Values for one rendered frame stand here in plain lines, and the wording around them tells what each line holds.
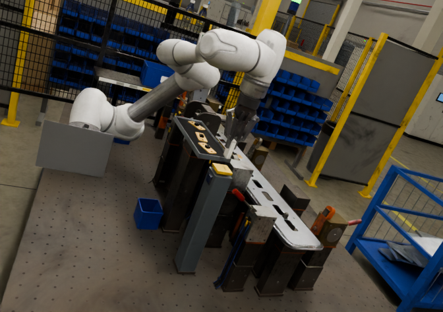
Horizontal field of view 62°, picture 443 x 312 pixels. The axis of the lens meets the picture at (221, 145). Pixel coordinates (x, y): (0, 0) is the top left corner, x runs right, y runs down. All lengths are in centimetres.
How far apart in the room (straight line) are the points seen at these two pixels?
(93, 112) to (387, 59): 366
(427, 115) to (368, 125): 784
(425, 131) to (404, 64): 814
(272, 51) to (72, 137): 109
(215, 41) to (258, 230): 69
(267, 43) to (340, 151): 387
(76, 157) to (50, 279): 71
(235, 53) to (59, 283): 92
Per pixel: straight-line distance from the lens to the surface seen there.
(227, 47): 106
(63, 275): 141
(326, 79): 480
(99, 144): 189
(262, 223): 137
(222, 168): 132
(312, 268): 169
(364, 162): 527
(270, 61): 117
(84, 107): 198
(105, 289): 139
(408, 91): 519
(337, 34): 675
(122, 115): 201
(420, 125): 1280
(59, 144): 191
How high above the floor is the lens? 167
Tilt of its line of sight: 20 degrees down
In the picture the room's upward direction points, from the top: 21 degrees clockwise
